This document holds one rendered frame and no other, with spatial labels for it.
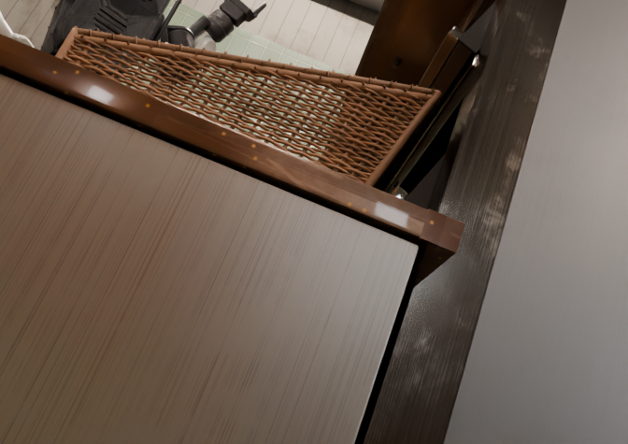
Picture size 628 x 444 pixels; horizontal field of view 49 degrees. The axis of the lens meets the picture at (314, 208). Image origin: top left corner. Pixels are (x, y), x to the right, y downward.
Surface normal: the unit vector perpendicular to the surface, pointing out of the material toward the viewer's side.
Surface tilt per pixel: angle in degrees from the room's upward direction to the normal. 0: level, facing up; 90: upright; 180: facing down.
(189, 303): 90
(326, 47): 90
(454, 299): 90
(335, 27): 90
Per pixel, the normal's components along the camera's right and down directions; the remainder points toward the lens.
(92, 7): 0.45, 0.08
